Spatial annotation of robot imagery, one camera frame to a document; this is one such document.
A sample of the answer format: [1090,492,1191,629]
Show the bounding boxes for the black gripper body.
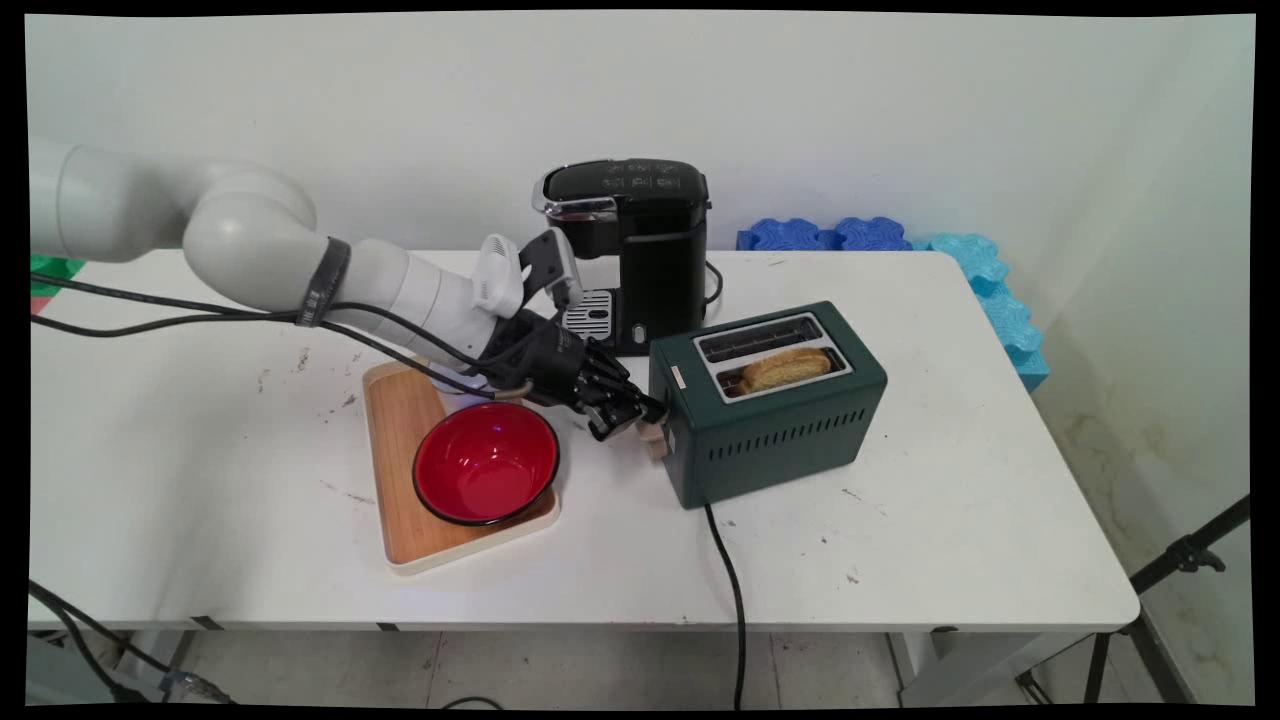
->
[484,311,603,409]

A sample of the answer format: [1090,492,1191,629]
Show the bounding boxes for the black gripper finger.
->
[580,394,649,443]
[584,343,668,423]

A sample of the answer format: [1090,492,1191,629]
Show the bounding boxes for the toasted bread slice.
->
[738,346,835,396]

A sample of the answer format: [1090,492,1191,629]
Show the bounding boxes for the red bowl with black rim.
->
[411,401,561,529]

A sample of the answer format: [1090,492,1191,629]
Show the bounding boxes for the black coffee machine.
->
[531,157,714,359]

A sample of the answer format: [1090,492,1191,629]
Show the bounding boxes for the dark green toaster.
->
[647,300,889,511]

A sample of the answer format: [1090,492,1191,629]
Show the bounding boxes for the wooden serving tray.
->
[360,358,562,578]

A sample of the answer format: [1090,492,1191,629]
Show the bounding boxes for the blue foam mat tile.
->
[835,216,913,252]
[738,217,839,252]

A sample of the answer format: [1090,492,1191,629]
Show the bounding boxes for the cyan foam mat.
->
[910,231,1050,394]

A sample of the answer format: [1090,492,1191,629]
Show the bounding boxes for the white table leg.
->
[888,630,1093,707]

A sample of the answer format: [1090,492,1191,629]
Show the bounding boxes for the green foam mat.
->
[29,254,88,299]

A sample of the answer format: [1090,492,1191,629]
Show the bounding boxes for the black tripod stand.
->
[1083,494,1252,706]

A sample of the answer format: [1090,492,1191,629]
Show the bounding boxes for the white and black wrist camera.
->
[469,227,585,320]

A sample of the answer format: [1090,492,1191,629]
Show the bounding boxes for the black toaster power cord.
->
[702,502,749,711]

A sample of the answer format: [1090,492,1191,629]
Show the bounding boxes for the grey strap on arm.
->
[294,236,353,329]

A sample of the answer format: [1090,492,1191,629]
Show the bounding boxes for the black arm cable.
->
[30,272,501,379]
[30,312,521,401]

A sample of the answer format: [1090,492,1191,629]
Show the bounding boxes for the black floor cable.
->
[28,578,236,706]

